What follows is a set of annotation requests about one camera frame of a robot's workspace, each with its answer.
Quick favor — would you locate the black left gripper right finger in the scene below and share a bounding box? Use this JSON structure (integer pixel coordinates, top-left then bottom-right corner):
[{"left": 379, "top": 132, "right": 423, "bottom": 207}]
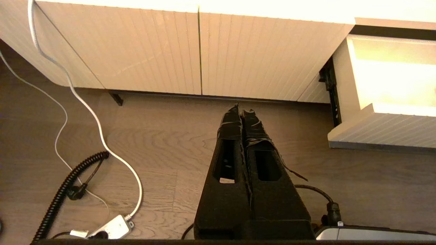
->
[{"left": 241, "top": 109, "right": 316, "bottom": 239}]

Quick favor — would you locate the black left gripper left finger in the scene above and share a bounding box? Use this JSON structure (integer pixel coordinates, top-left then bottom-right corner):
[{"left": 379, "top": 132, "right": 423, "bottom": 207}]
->
[{"left": 193, "top": 103, "right": 253, "bottom": 239}]

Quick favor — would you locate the white drawer with dark handle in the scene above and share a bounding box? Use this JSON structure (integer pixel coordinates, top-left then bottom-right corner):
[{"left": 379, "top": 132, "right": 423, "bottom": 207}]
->
[{"left": 328, "top": 34, "right": 436, "bottom": 153}]

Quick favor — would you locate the white low cabinet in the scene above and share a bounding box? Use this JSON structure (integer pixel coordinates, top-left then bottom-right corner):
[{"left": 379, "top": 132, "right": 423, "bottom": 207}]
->
[{"left": 0, "top": 0, "right": 436, "bottom": 104}]

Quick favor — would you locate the white black left wrist device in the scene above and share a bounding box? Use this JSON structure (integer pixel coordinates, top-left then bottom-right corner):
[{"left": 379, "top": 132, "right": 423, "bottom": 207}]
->
[{"left": 315, "top": 223, "right": 436, "bottom": 241}]

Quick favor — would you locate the white power strip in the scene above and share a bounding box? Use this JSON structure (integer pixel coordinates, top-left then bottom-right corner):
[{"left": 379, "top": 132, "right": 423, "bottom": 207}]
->
[{"left": 70, "top": 214, "right": 134, "bottom": 240}]

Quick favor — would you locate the black floor cable loop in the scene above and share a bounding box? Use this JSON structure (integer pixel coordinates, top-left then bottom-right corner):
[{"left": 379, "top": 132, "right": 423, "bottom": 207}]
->
[{"left": 181, "top": 222, "right": 195, "bottom": 240}]

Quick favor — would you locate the black left wrist cable plug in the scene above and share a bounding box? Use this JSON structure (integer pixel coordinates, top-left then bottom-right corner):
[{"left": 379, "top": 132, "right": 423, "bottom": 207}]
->
[{"left": 295, "top": 184, "right": 342, "bottom": 226}]

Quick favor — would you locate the black drawer slide rail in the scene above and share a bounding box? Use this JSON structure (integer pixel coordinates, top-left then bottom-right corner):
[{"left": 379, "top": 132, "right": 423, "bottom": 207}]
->
[{"left": 318, "top": 56, "right": 342, "bottom": 128}]

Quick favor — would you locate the black plug with thin cable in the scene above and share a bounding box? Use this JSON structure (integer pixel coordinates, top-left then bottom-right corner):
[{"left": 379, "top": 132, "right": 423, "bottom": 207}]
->
[{"left": 66, "top": 159, "right": 104, "bottom": 200}]

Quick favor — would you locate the black coiled cable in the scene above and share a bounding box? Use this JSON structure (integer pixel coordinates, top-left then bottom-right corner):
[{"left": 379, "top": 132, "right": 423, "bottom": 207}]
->
[{"left": 31, "top": 151, "right": 109, "bottom": 244}]

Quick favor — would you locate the thin white charging cable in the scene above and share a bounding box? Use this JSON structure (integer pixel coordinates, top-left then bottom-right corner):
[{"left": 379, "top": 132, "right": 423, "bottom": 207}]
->
[{"left": 0, "top": 51, "right": 109, "bottom": 213}]

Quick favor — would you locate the thick white power cable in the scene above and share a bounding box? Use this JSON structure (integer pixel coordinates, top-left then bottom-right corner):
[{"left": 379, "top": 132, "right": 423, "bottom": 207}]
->
[{"left": 27, "top": 0, "right": 143, "bottom": 222}]

